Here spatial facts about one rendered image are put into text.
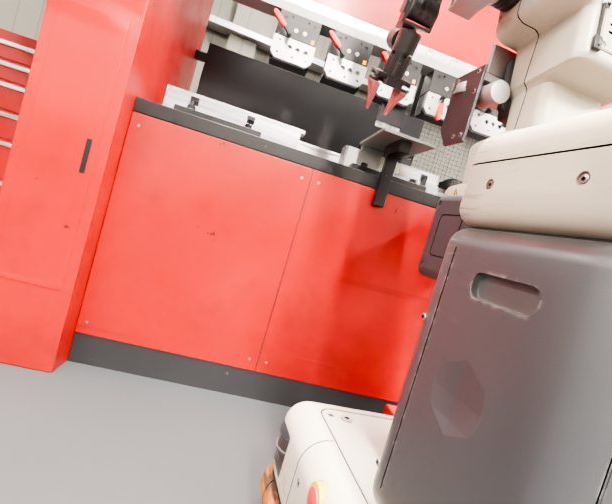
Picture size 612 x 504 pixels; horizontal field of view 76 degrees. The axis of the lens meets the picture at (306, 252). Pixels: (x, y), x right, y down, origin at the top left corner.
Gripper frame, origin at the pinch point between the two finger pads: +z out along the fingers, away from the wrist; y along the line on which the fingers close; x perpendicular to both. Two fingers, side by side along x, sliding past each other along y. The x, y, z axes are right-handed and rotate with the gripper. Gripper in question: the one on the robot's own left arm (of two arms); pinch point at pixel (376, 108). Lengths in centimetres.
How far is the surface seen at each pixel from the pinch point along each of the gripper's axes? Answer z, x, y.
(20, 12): 85, -362, 260
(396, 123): 7.4, -40.0, -22.5
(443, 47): -22, -51, -30
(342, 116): 21, -91, -14
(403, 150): 10.0, -11.0, -17.5
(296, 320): 73, 7, -3
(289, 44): -3, -46, 24
